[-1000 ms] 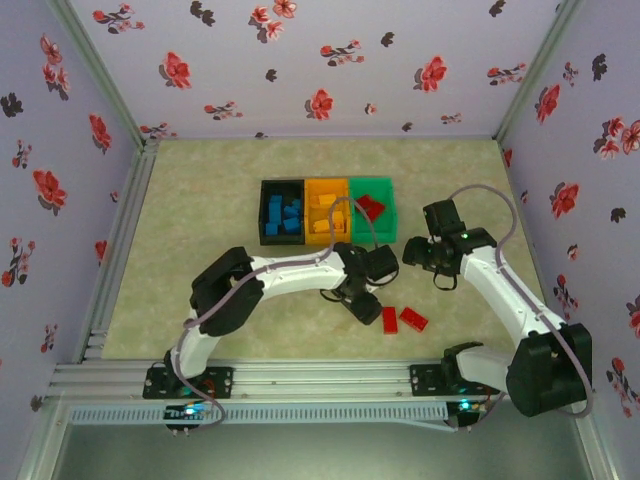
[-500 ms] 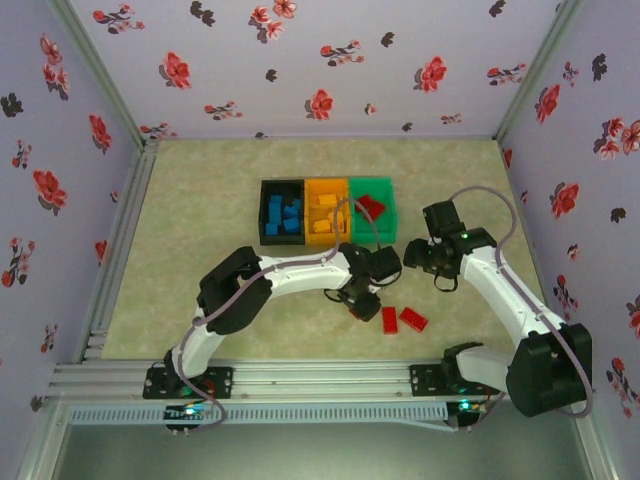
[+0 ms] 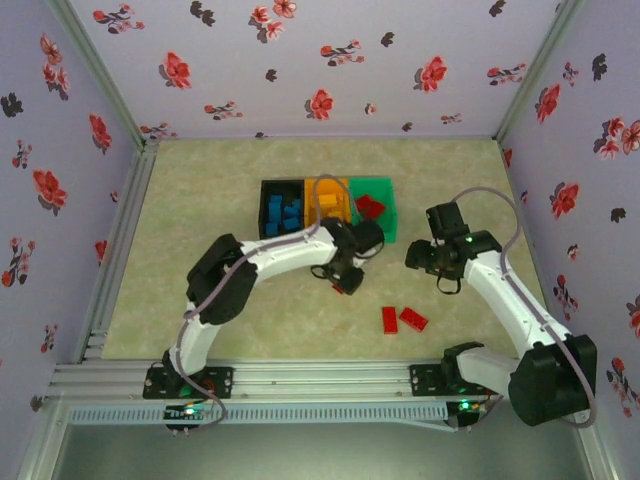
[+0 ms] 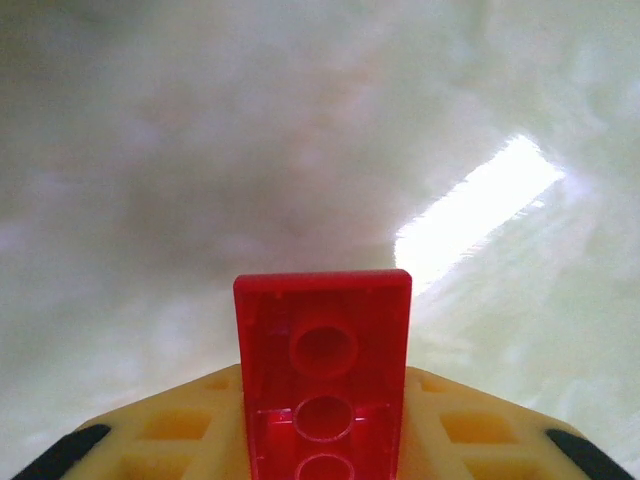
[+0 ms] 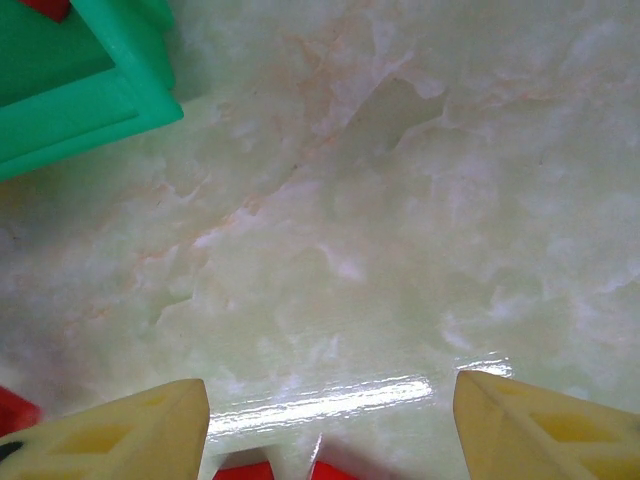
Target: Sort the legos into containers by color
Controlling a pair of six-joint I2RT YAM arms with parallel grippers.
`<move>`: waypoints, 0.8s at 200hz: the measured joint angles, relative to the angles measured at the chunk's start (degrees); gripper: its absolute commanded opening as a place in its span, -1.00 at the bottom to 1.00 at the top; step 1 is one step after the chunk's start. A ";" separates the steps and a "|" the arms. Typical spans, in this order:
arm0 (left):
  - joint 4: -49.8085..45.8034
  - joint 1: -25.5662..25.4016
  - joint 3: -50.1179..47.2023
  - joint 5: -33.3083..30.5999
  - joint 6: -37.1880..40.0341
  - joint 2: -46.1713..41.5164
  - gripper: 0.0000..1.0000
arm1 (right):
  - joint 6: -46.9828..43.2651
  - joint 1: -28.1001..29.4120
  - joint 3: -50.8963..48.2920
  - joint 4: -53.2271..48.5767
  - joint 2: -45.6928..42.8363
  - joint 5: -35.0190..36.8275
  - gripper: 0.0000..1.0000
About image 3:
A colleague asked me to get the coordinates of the green plastic bin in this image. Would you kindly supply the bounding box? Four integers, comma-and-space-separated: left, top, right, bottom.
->
347, 175, 400, 244

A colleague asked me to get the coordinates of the yellow plastic bin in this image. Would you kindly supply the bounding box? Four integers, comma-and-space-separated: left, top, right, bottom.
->
302, 177, 354, 227

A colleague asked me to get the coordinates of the black plastic bin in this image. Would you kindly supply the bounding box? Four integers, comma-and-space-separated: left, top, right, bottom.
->
259, 178, 307, 240

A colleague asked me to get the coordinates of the controller board with green light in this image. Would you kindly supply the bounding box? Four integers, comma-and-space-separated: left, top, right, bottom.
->
447, 398, 490, 434
164, 403, 214, 436

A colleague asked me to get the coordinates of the grey right arm cable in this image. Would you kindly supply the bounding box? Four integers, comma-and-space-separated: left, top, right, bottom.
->
452, 187, 599, 430

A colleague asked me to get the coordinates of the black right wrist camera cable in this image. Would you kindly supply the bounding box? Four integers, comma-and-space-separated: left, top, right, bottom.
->
436, 273, 462, 297

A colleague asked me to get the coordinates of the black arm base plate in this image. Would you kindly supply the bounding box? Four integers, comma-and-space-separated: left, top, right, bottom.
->
408, 363, 501, 397
143, 366, 235, 400

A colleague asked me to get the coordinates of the wide aluminium frame rail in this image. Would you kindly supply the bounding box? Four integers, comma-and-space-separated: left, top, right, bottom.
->
48, 357, 597, 402

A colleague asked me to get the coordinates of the slotted grey cable duct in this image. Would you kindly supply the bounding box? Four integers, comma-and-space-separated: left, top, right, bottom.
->
67, 404, 447, 426

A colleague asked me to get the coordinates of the aluminium frame post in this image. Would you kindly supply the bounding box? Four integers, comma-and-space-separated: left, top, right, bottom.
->
492, 0, 586, 142
47, 0, 147, 146

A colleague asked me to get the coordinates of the aluminium frame side rail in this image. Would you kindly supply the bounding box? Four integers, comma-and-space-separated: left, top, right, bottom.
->
72, 139, 159, 362

